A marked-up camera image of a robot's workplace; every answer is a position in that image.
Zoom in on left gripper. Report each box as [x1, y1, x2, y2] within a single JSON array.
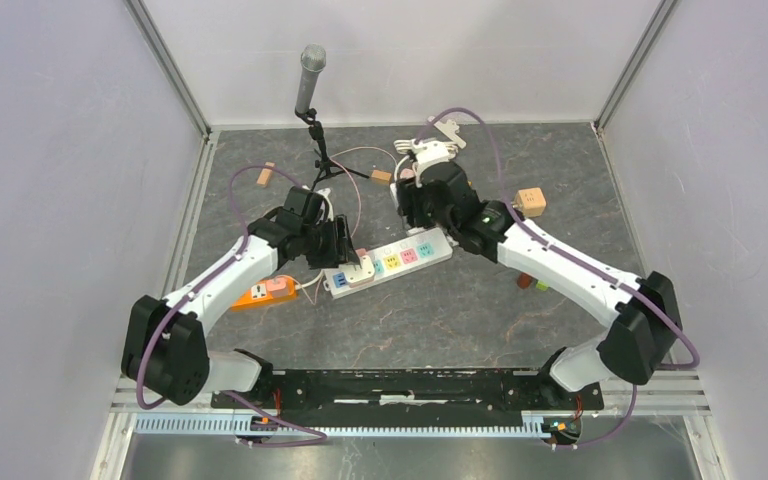
[[300, 214, 358, 270]]

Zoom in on long white power strip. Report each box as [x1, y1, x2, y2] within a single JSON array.
[[323, 228, 453, 299]]

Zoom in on beige dragon cube adapter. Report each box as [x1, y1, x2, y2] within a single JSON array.
[[513, 187, 547, 218]]

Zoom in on white cube adapter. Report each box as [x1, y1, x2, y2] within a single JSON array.
[[344, 255, 376, 288]]

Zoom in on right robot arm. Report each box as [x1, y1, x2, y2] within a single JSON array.
[[391, 162, 682, 408]]

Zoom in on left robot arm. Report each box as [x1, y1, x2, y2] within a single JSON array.
[[121, 187, 359, 409]]

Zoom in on pink plug on orange strip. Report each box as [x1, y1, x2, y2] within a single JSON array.
[[265, 276, 295, 298]]

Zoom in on wooden block near tripod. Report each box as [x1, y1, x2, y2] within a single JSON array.
[[370, 170, 392, 185]]

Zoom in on white clip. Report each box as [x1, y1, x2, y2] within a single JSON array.
[[427, 116, 467, 152]]

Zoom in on orange power strip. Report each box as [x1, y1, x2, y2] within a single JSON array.
[[230, 280, 298, 312]]

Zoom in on wooden block left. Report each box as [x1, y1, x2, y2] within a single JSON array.
[[256, 162, 275, 187]]

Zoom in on grey microphone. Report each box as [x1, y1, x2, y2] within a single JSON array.
[[294, 44, 327, 114]]

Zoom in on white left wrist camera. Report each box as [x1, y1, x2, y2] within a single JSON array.
[[315, 188, 335, 225]]

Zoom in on coiled white cable back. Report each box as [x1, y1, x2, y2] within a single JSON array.
[[393, 138, 459, 185]]

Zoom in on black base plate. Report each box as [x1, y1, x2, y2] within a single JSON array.
[[244, 368, 604, 427]]

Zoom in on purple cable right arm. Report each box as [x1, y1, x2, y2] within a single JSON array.
[[413, 107, 701, 452]]

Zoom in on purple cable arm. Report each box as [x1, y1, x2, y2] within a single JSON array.
[[135, 165, 329, 448], [413, 107, 701, 452]]

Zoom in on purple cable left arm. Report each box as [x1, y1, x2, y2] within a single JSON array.
[[135, 165, 329, 448]]

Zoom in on slotted cable duct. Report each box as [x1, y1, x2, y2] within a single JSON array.
[[134, 412, 550, 439]]

